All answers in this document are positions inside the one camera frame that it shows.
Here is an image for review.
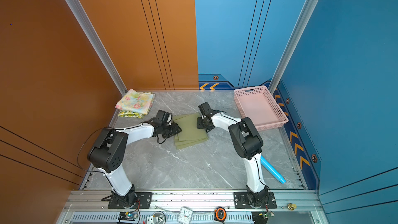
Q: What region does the olive green skirt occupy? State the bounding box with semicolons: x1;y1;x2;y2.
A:
173;113;209;150

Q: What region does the pastel floral skirt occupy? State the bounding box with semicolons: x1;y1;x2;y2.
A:
115;89;155;115

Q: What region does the lemon print skirt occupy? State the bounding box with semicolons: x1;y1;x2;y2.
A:
118;111;145;119

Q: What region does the pink plastic basket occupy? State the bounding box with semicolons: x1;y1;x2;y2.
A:
234;86;288;131

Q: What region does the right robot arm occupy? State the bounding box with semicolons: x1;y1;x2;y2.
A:
197;102;269;208

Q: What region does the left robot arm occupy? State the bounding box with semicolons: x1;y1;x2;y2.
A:
87;110;182;209

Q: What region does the light blue plastic tube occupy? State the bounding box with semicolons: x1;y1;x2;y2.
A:
261;156;286;184

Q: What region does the white square clock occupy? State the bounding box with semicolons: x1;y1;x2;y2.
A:
177;207;193;224

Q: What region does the white power plug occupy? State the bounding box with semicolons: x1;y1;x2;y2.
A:
146;212;166;224

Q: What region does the orange black tape measure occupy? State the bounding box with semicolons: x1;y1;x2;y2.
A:
214;207;227;224

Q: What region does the green circuit board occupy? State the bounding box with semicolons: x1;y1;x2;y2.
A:
118;212;140;224

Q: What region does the brass round knob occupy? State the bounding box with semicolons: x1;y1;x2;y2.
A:
287;203;297;211

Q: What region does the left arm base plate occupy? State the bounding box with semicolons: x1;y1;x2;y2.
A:
102;191;153;209

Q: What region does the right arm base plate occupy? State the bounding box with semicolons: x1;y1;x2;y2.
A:
233;191;277;209

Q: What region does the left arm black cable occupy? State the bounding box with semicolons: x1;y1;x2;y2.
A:
77;127;106;173

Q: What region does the black board with wires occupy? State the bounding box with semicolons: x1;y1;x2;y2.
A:
251;211;275;224

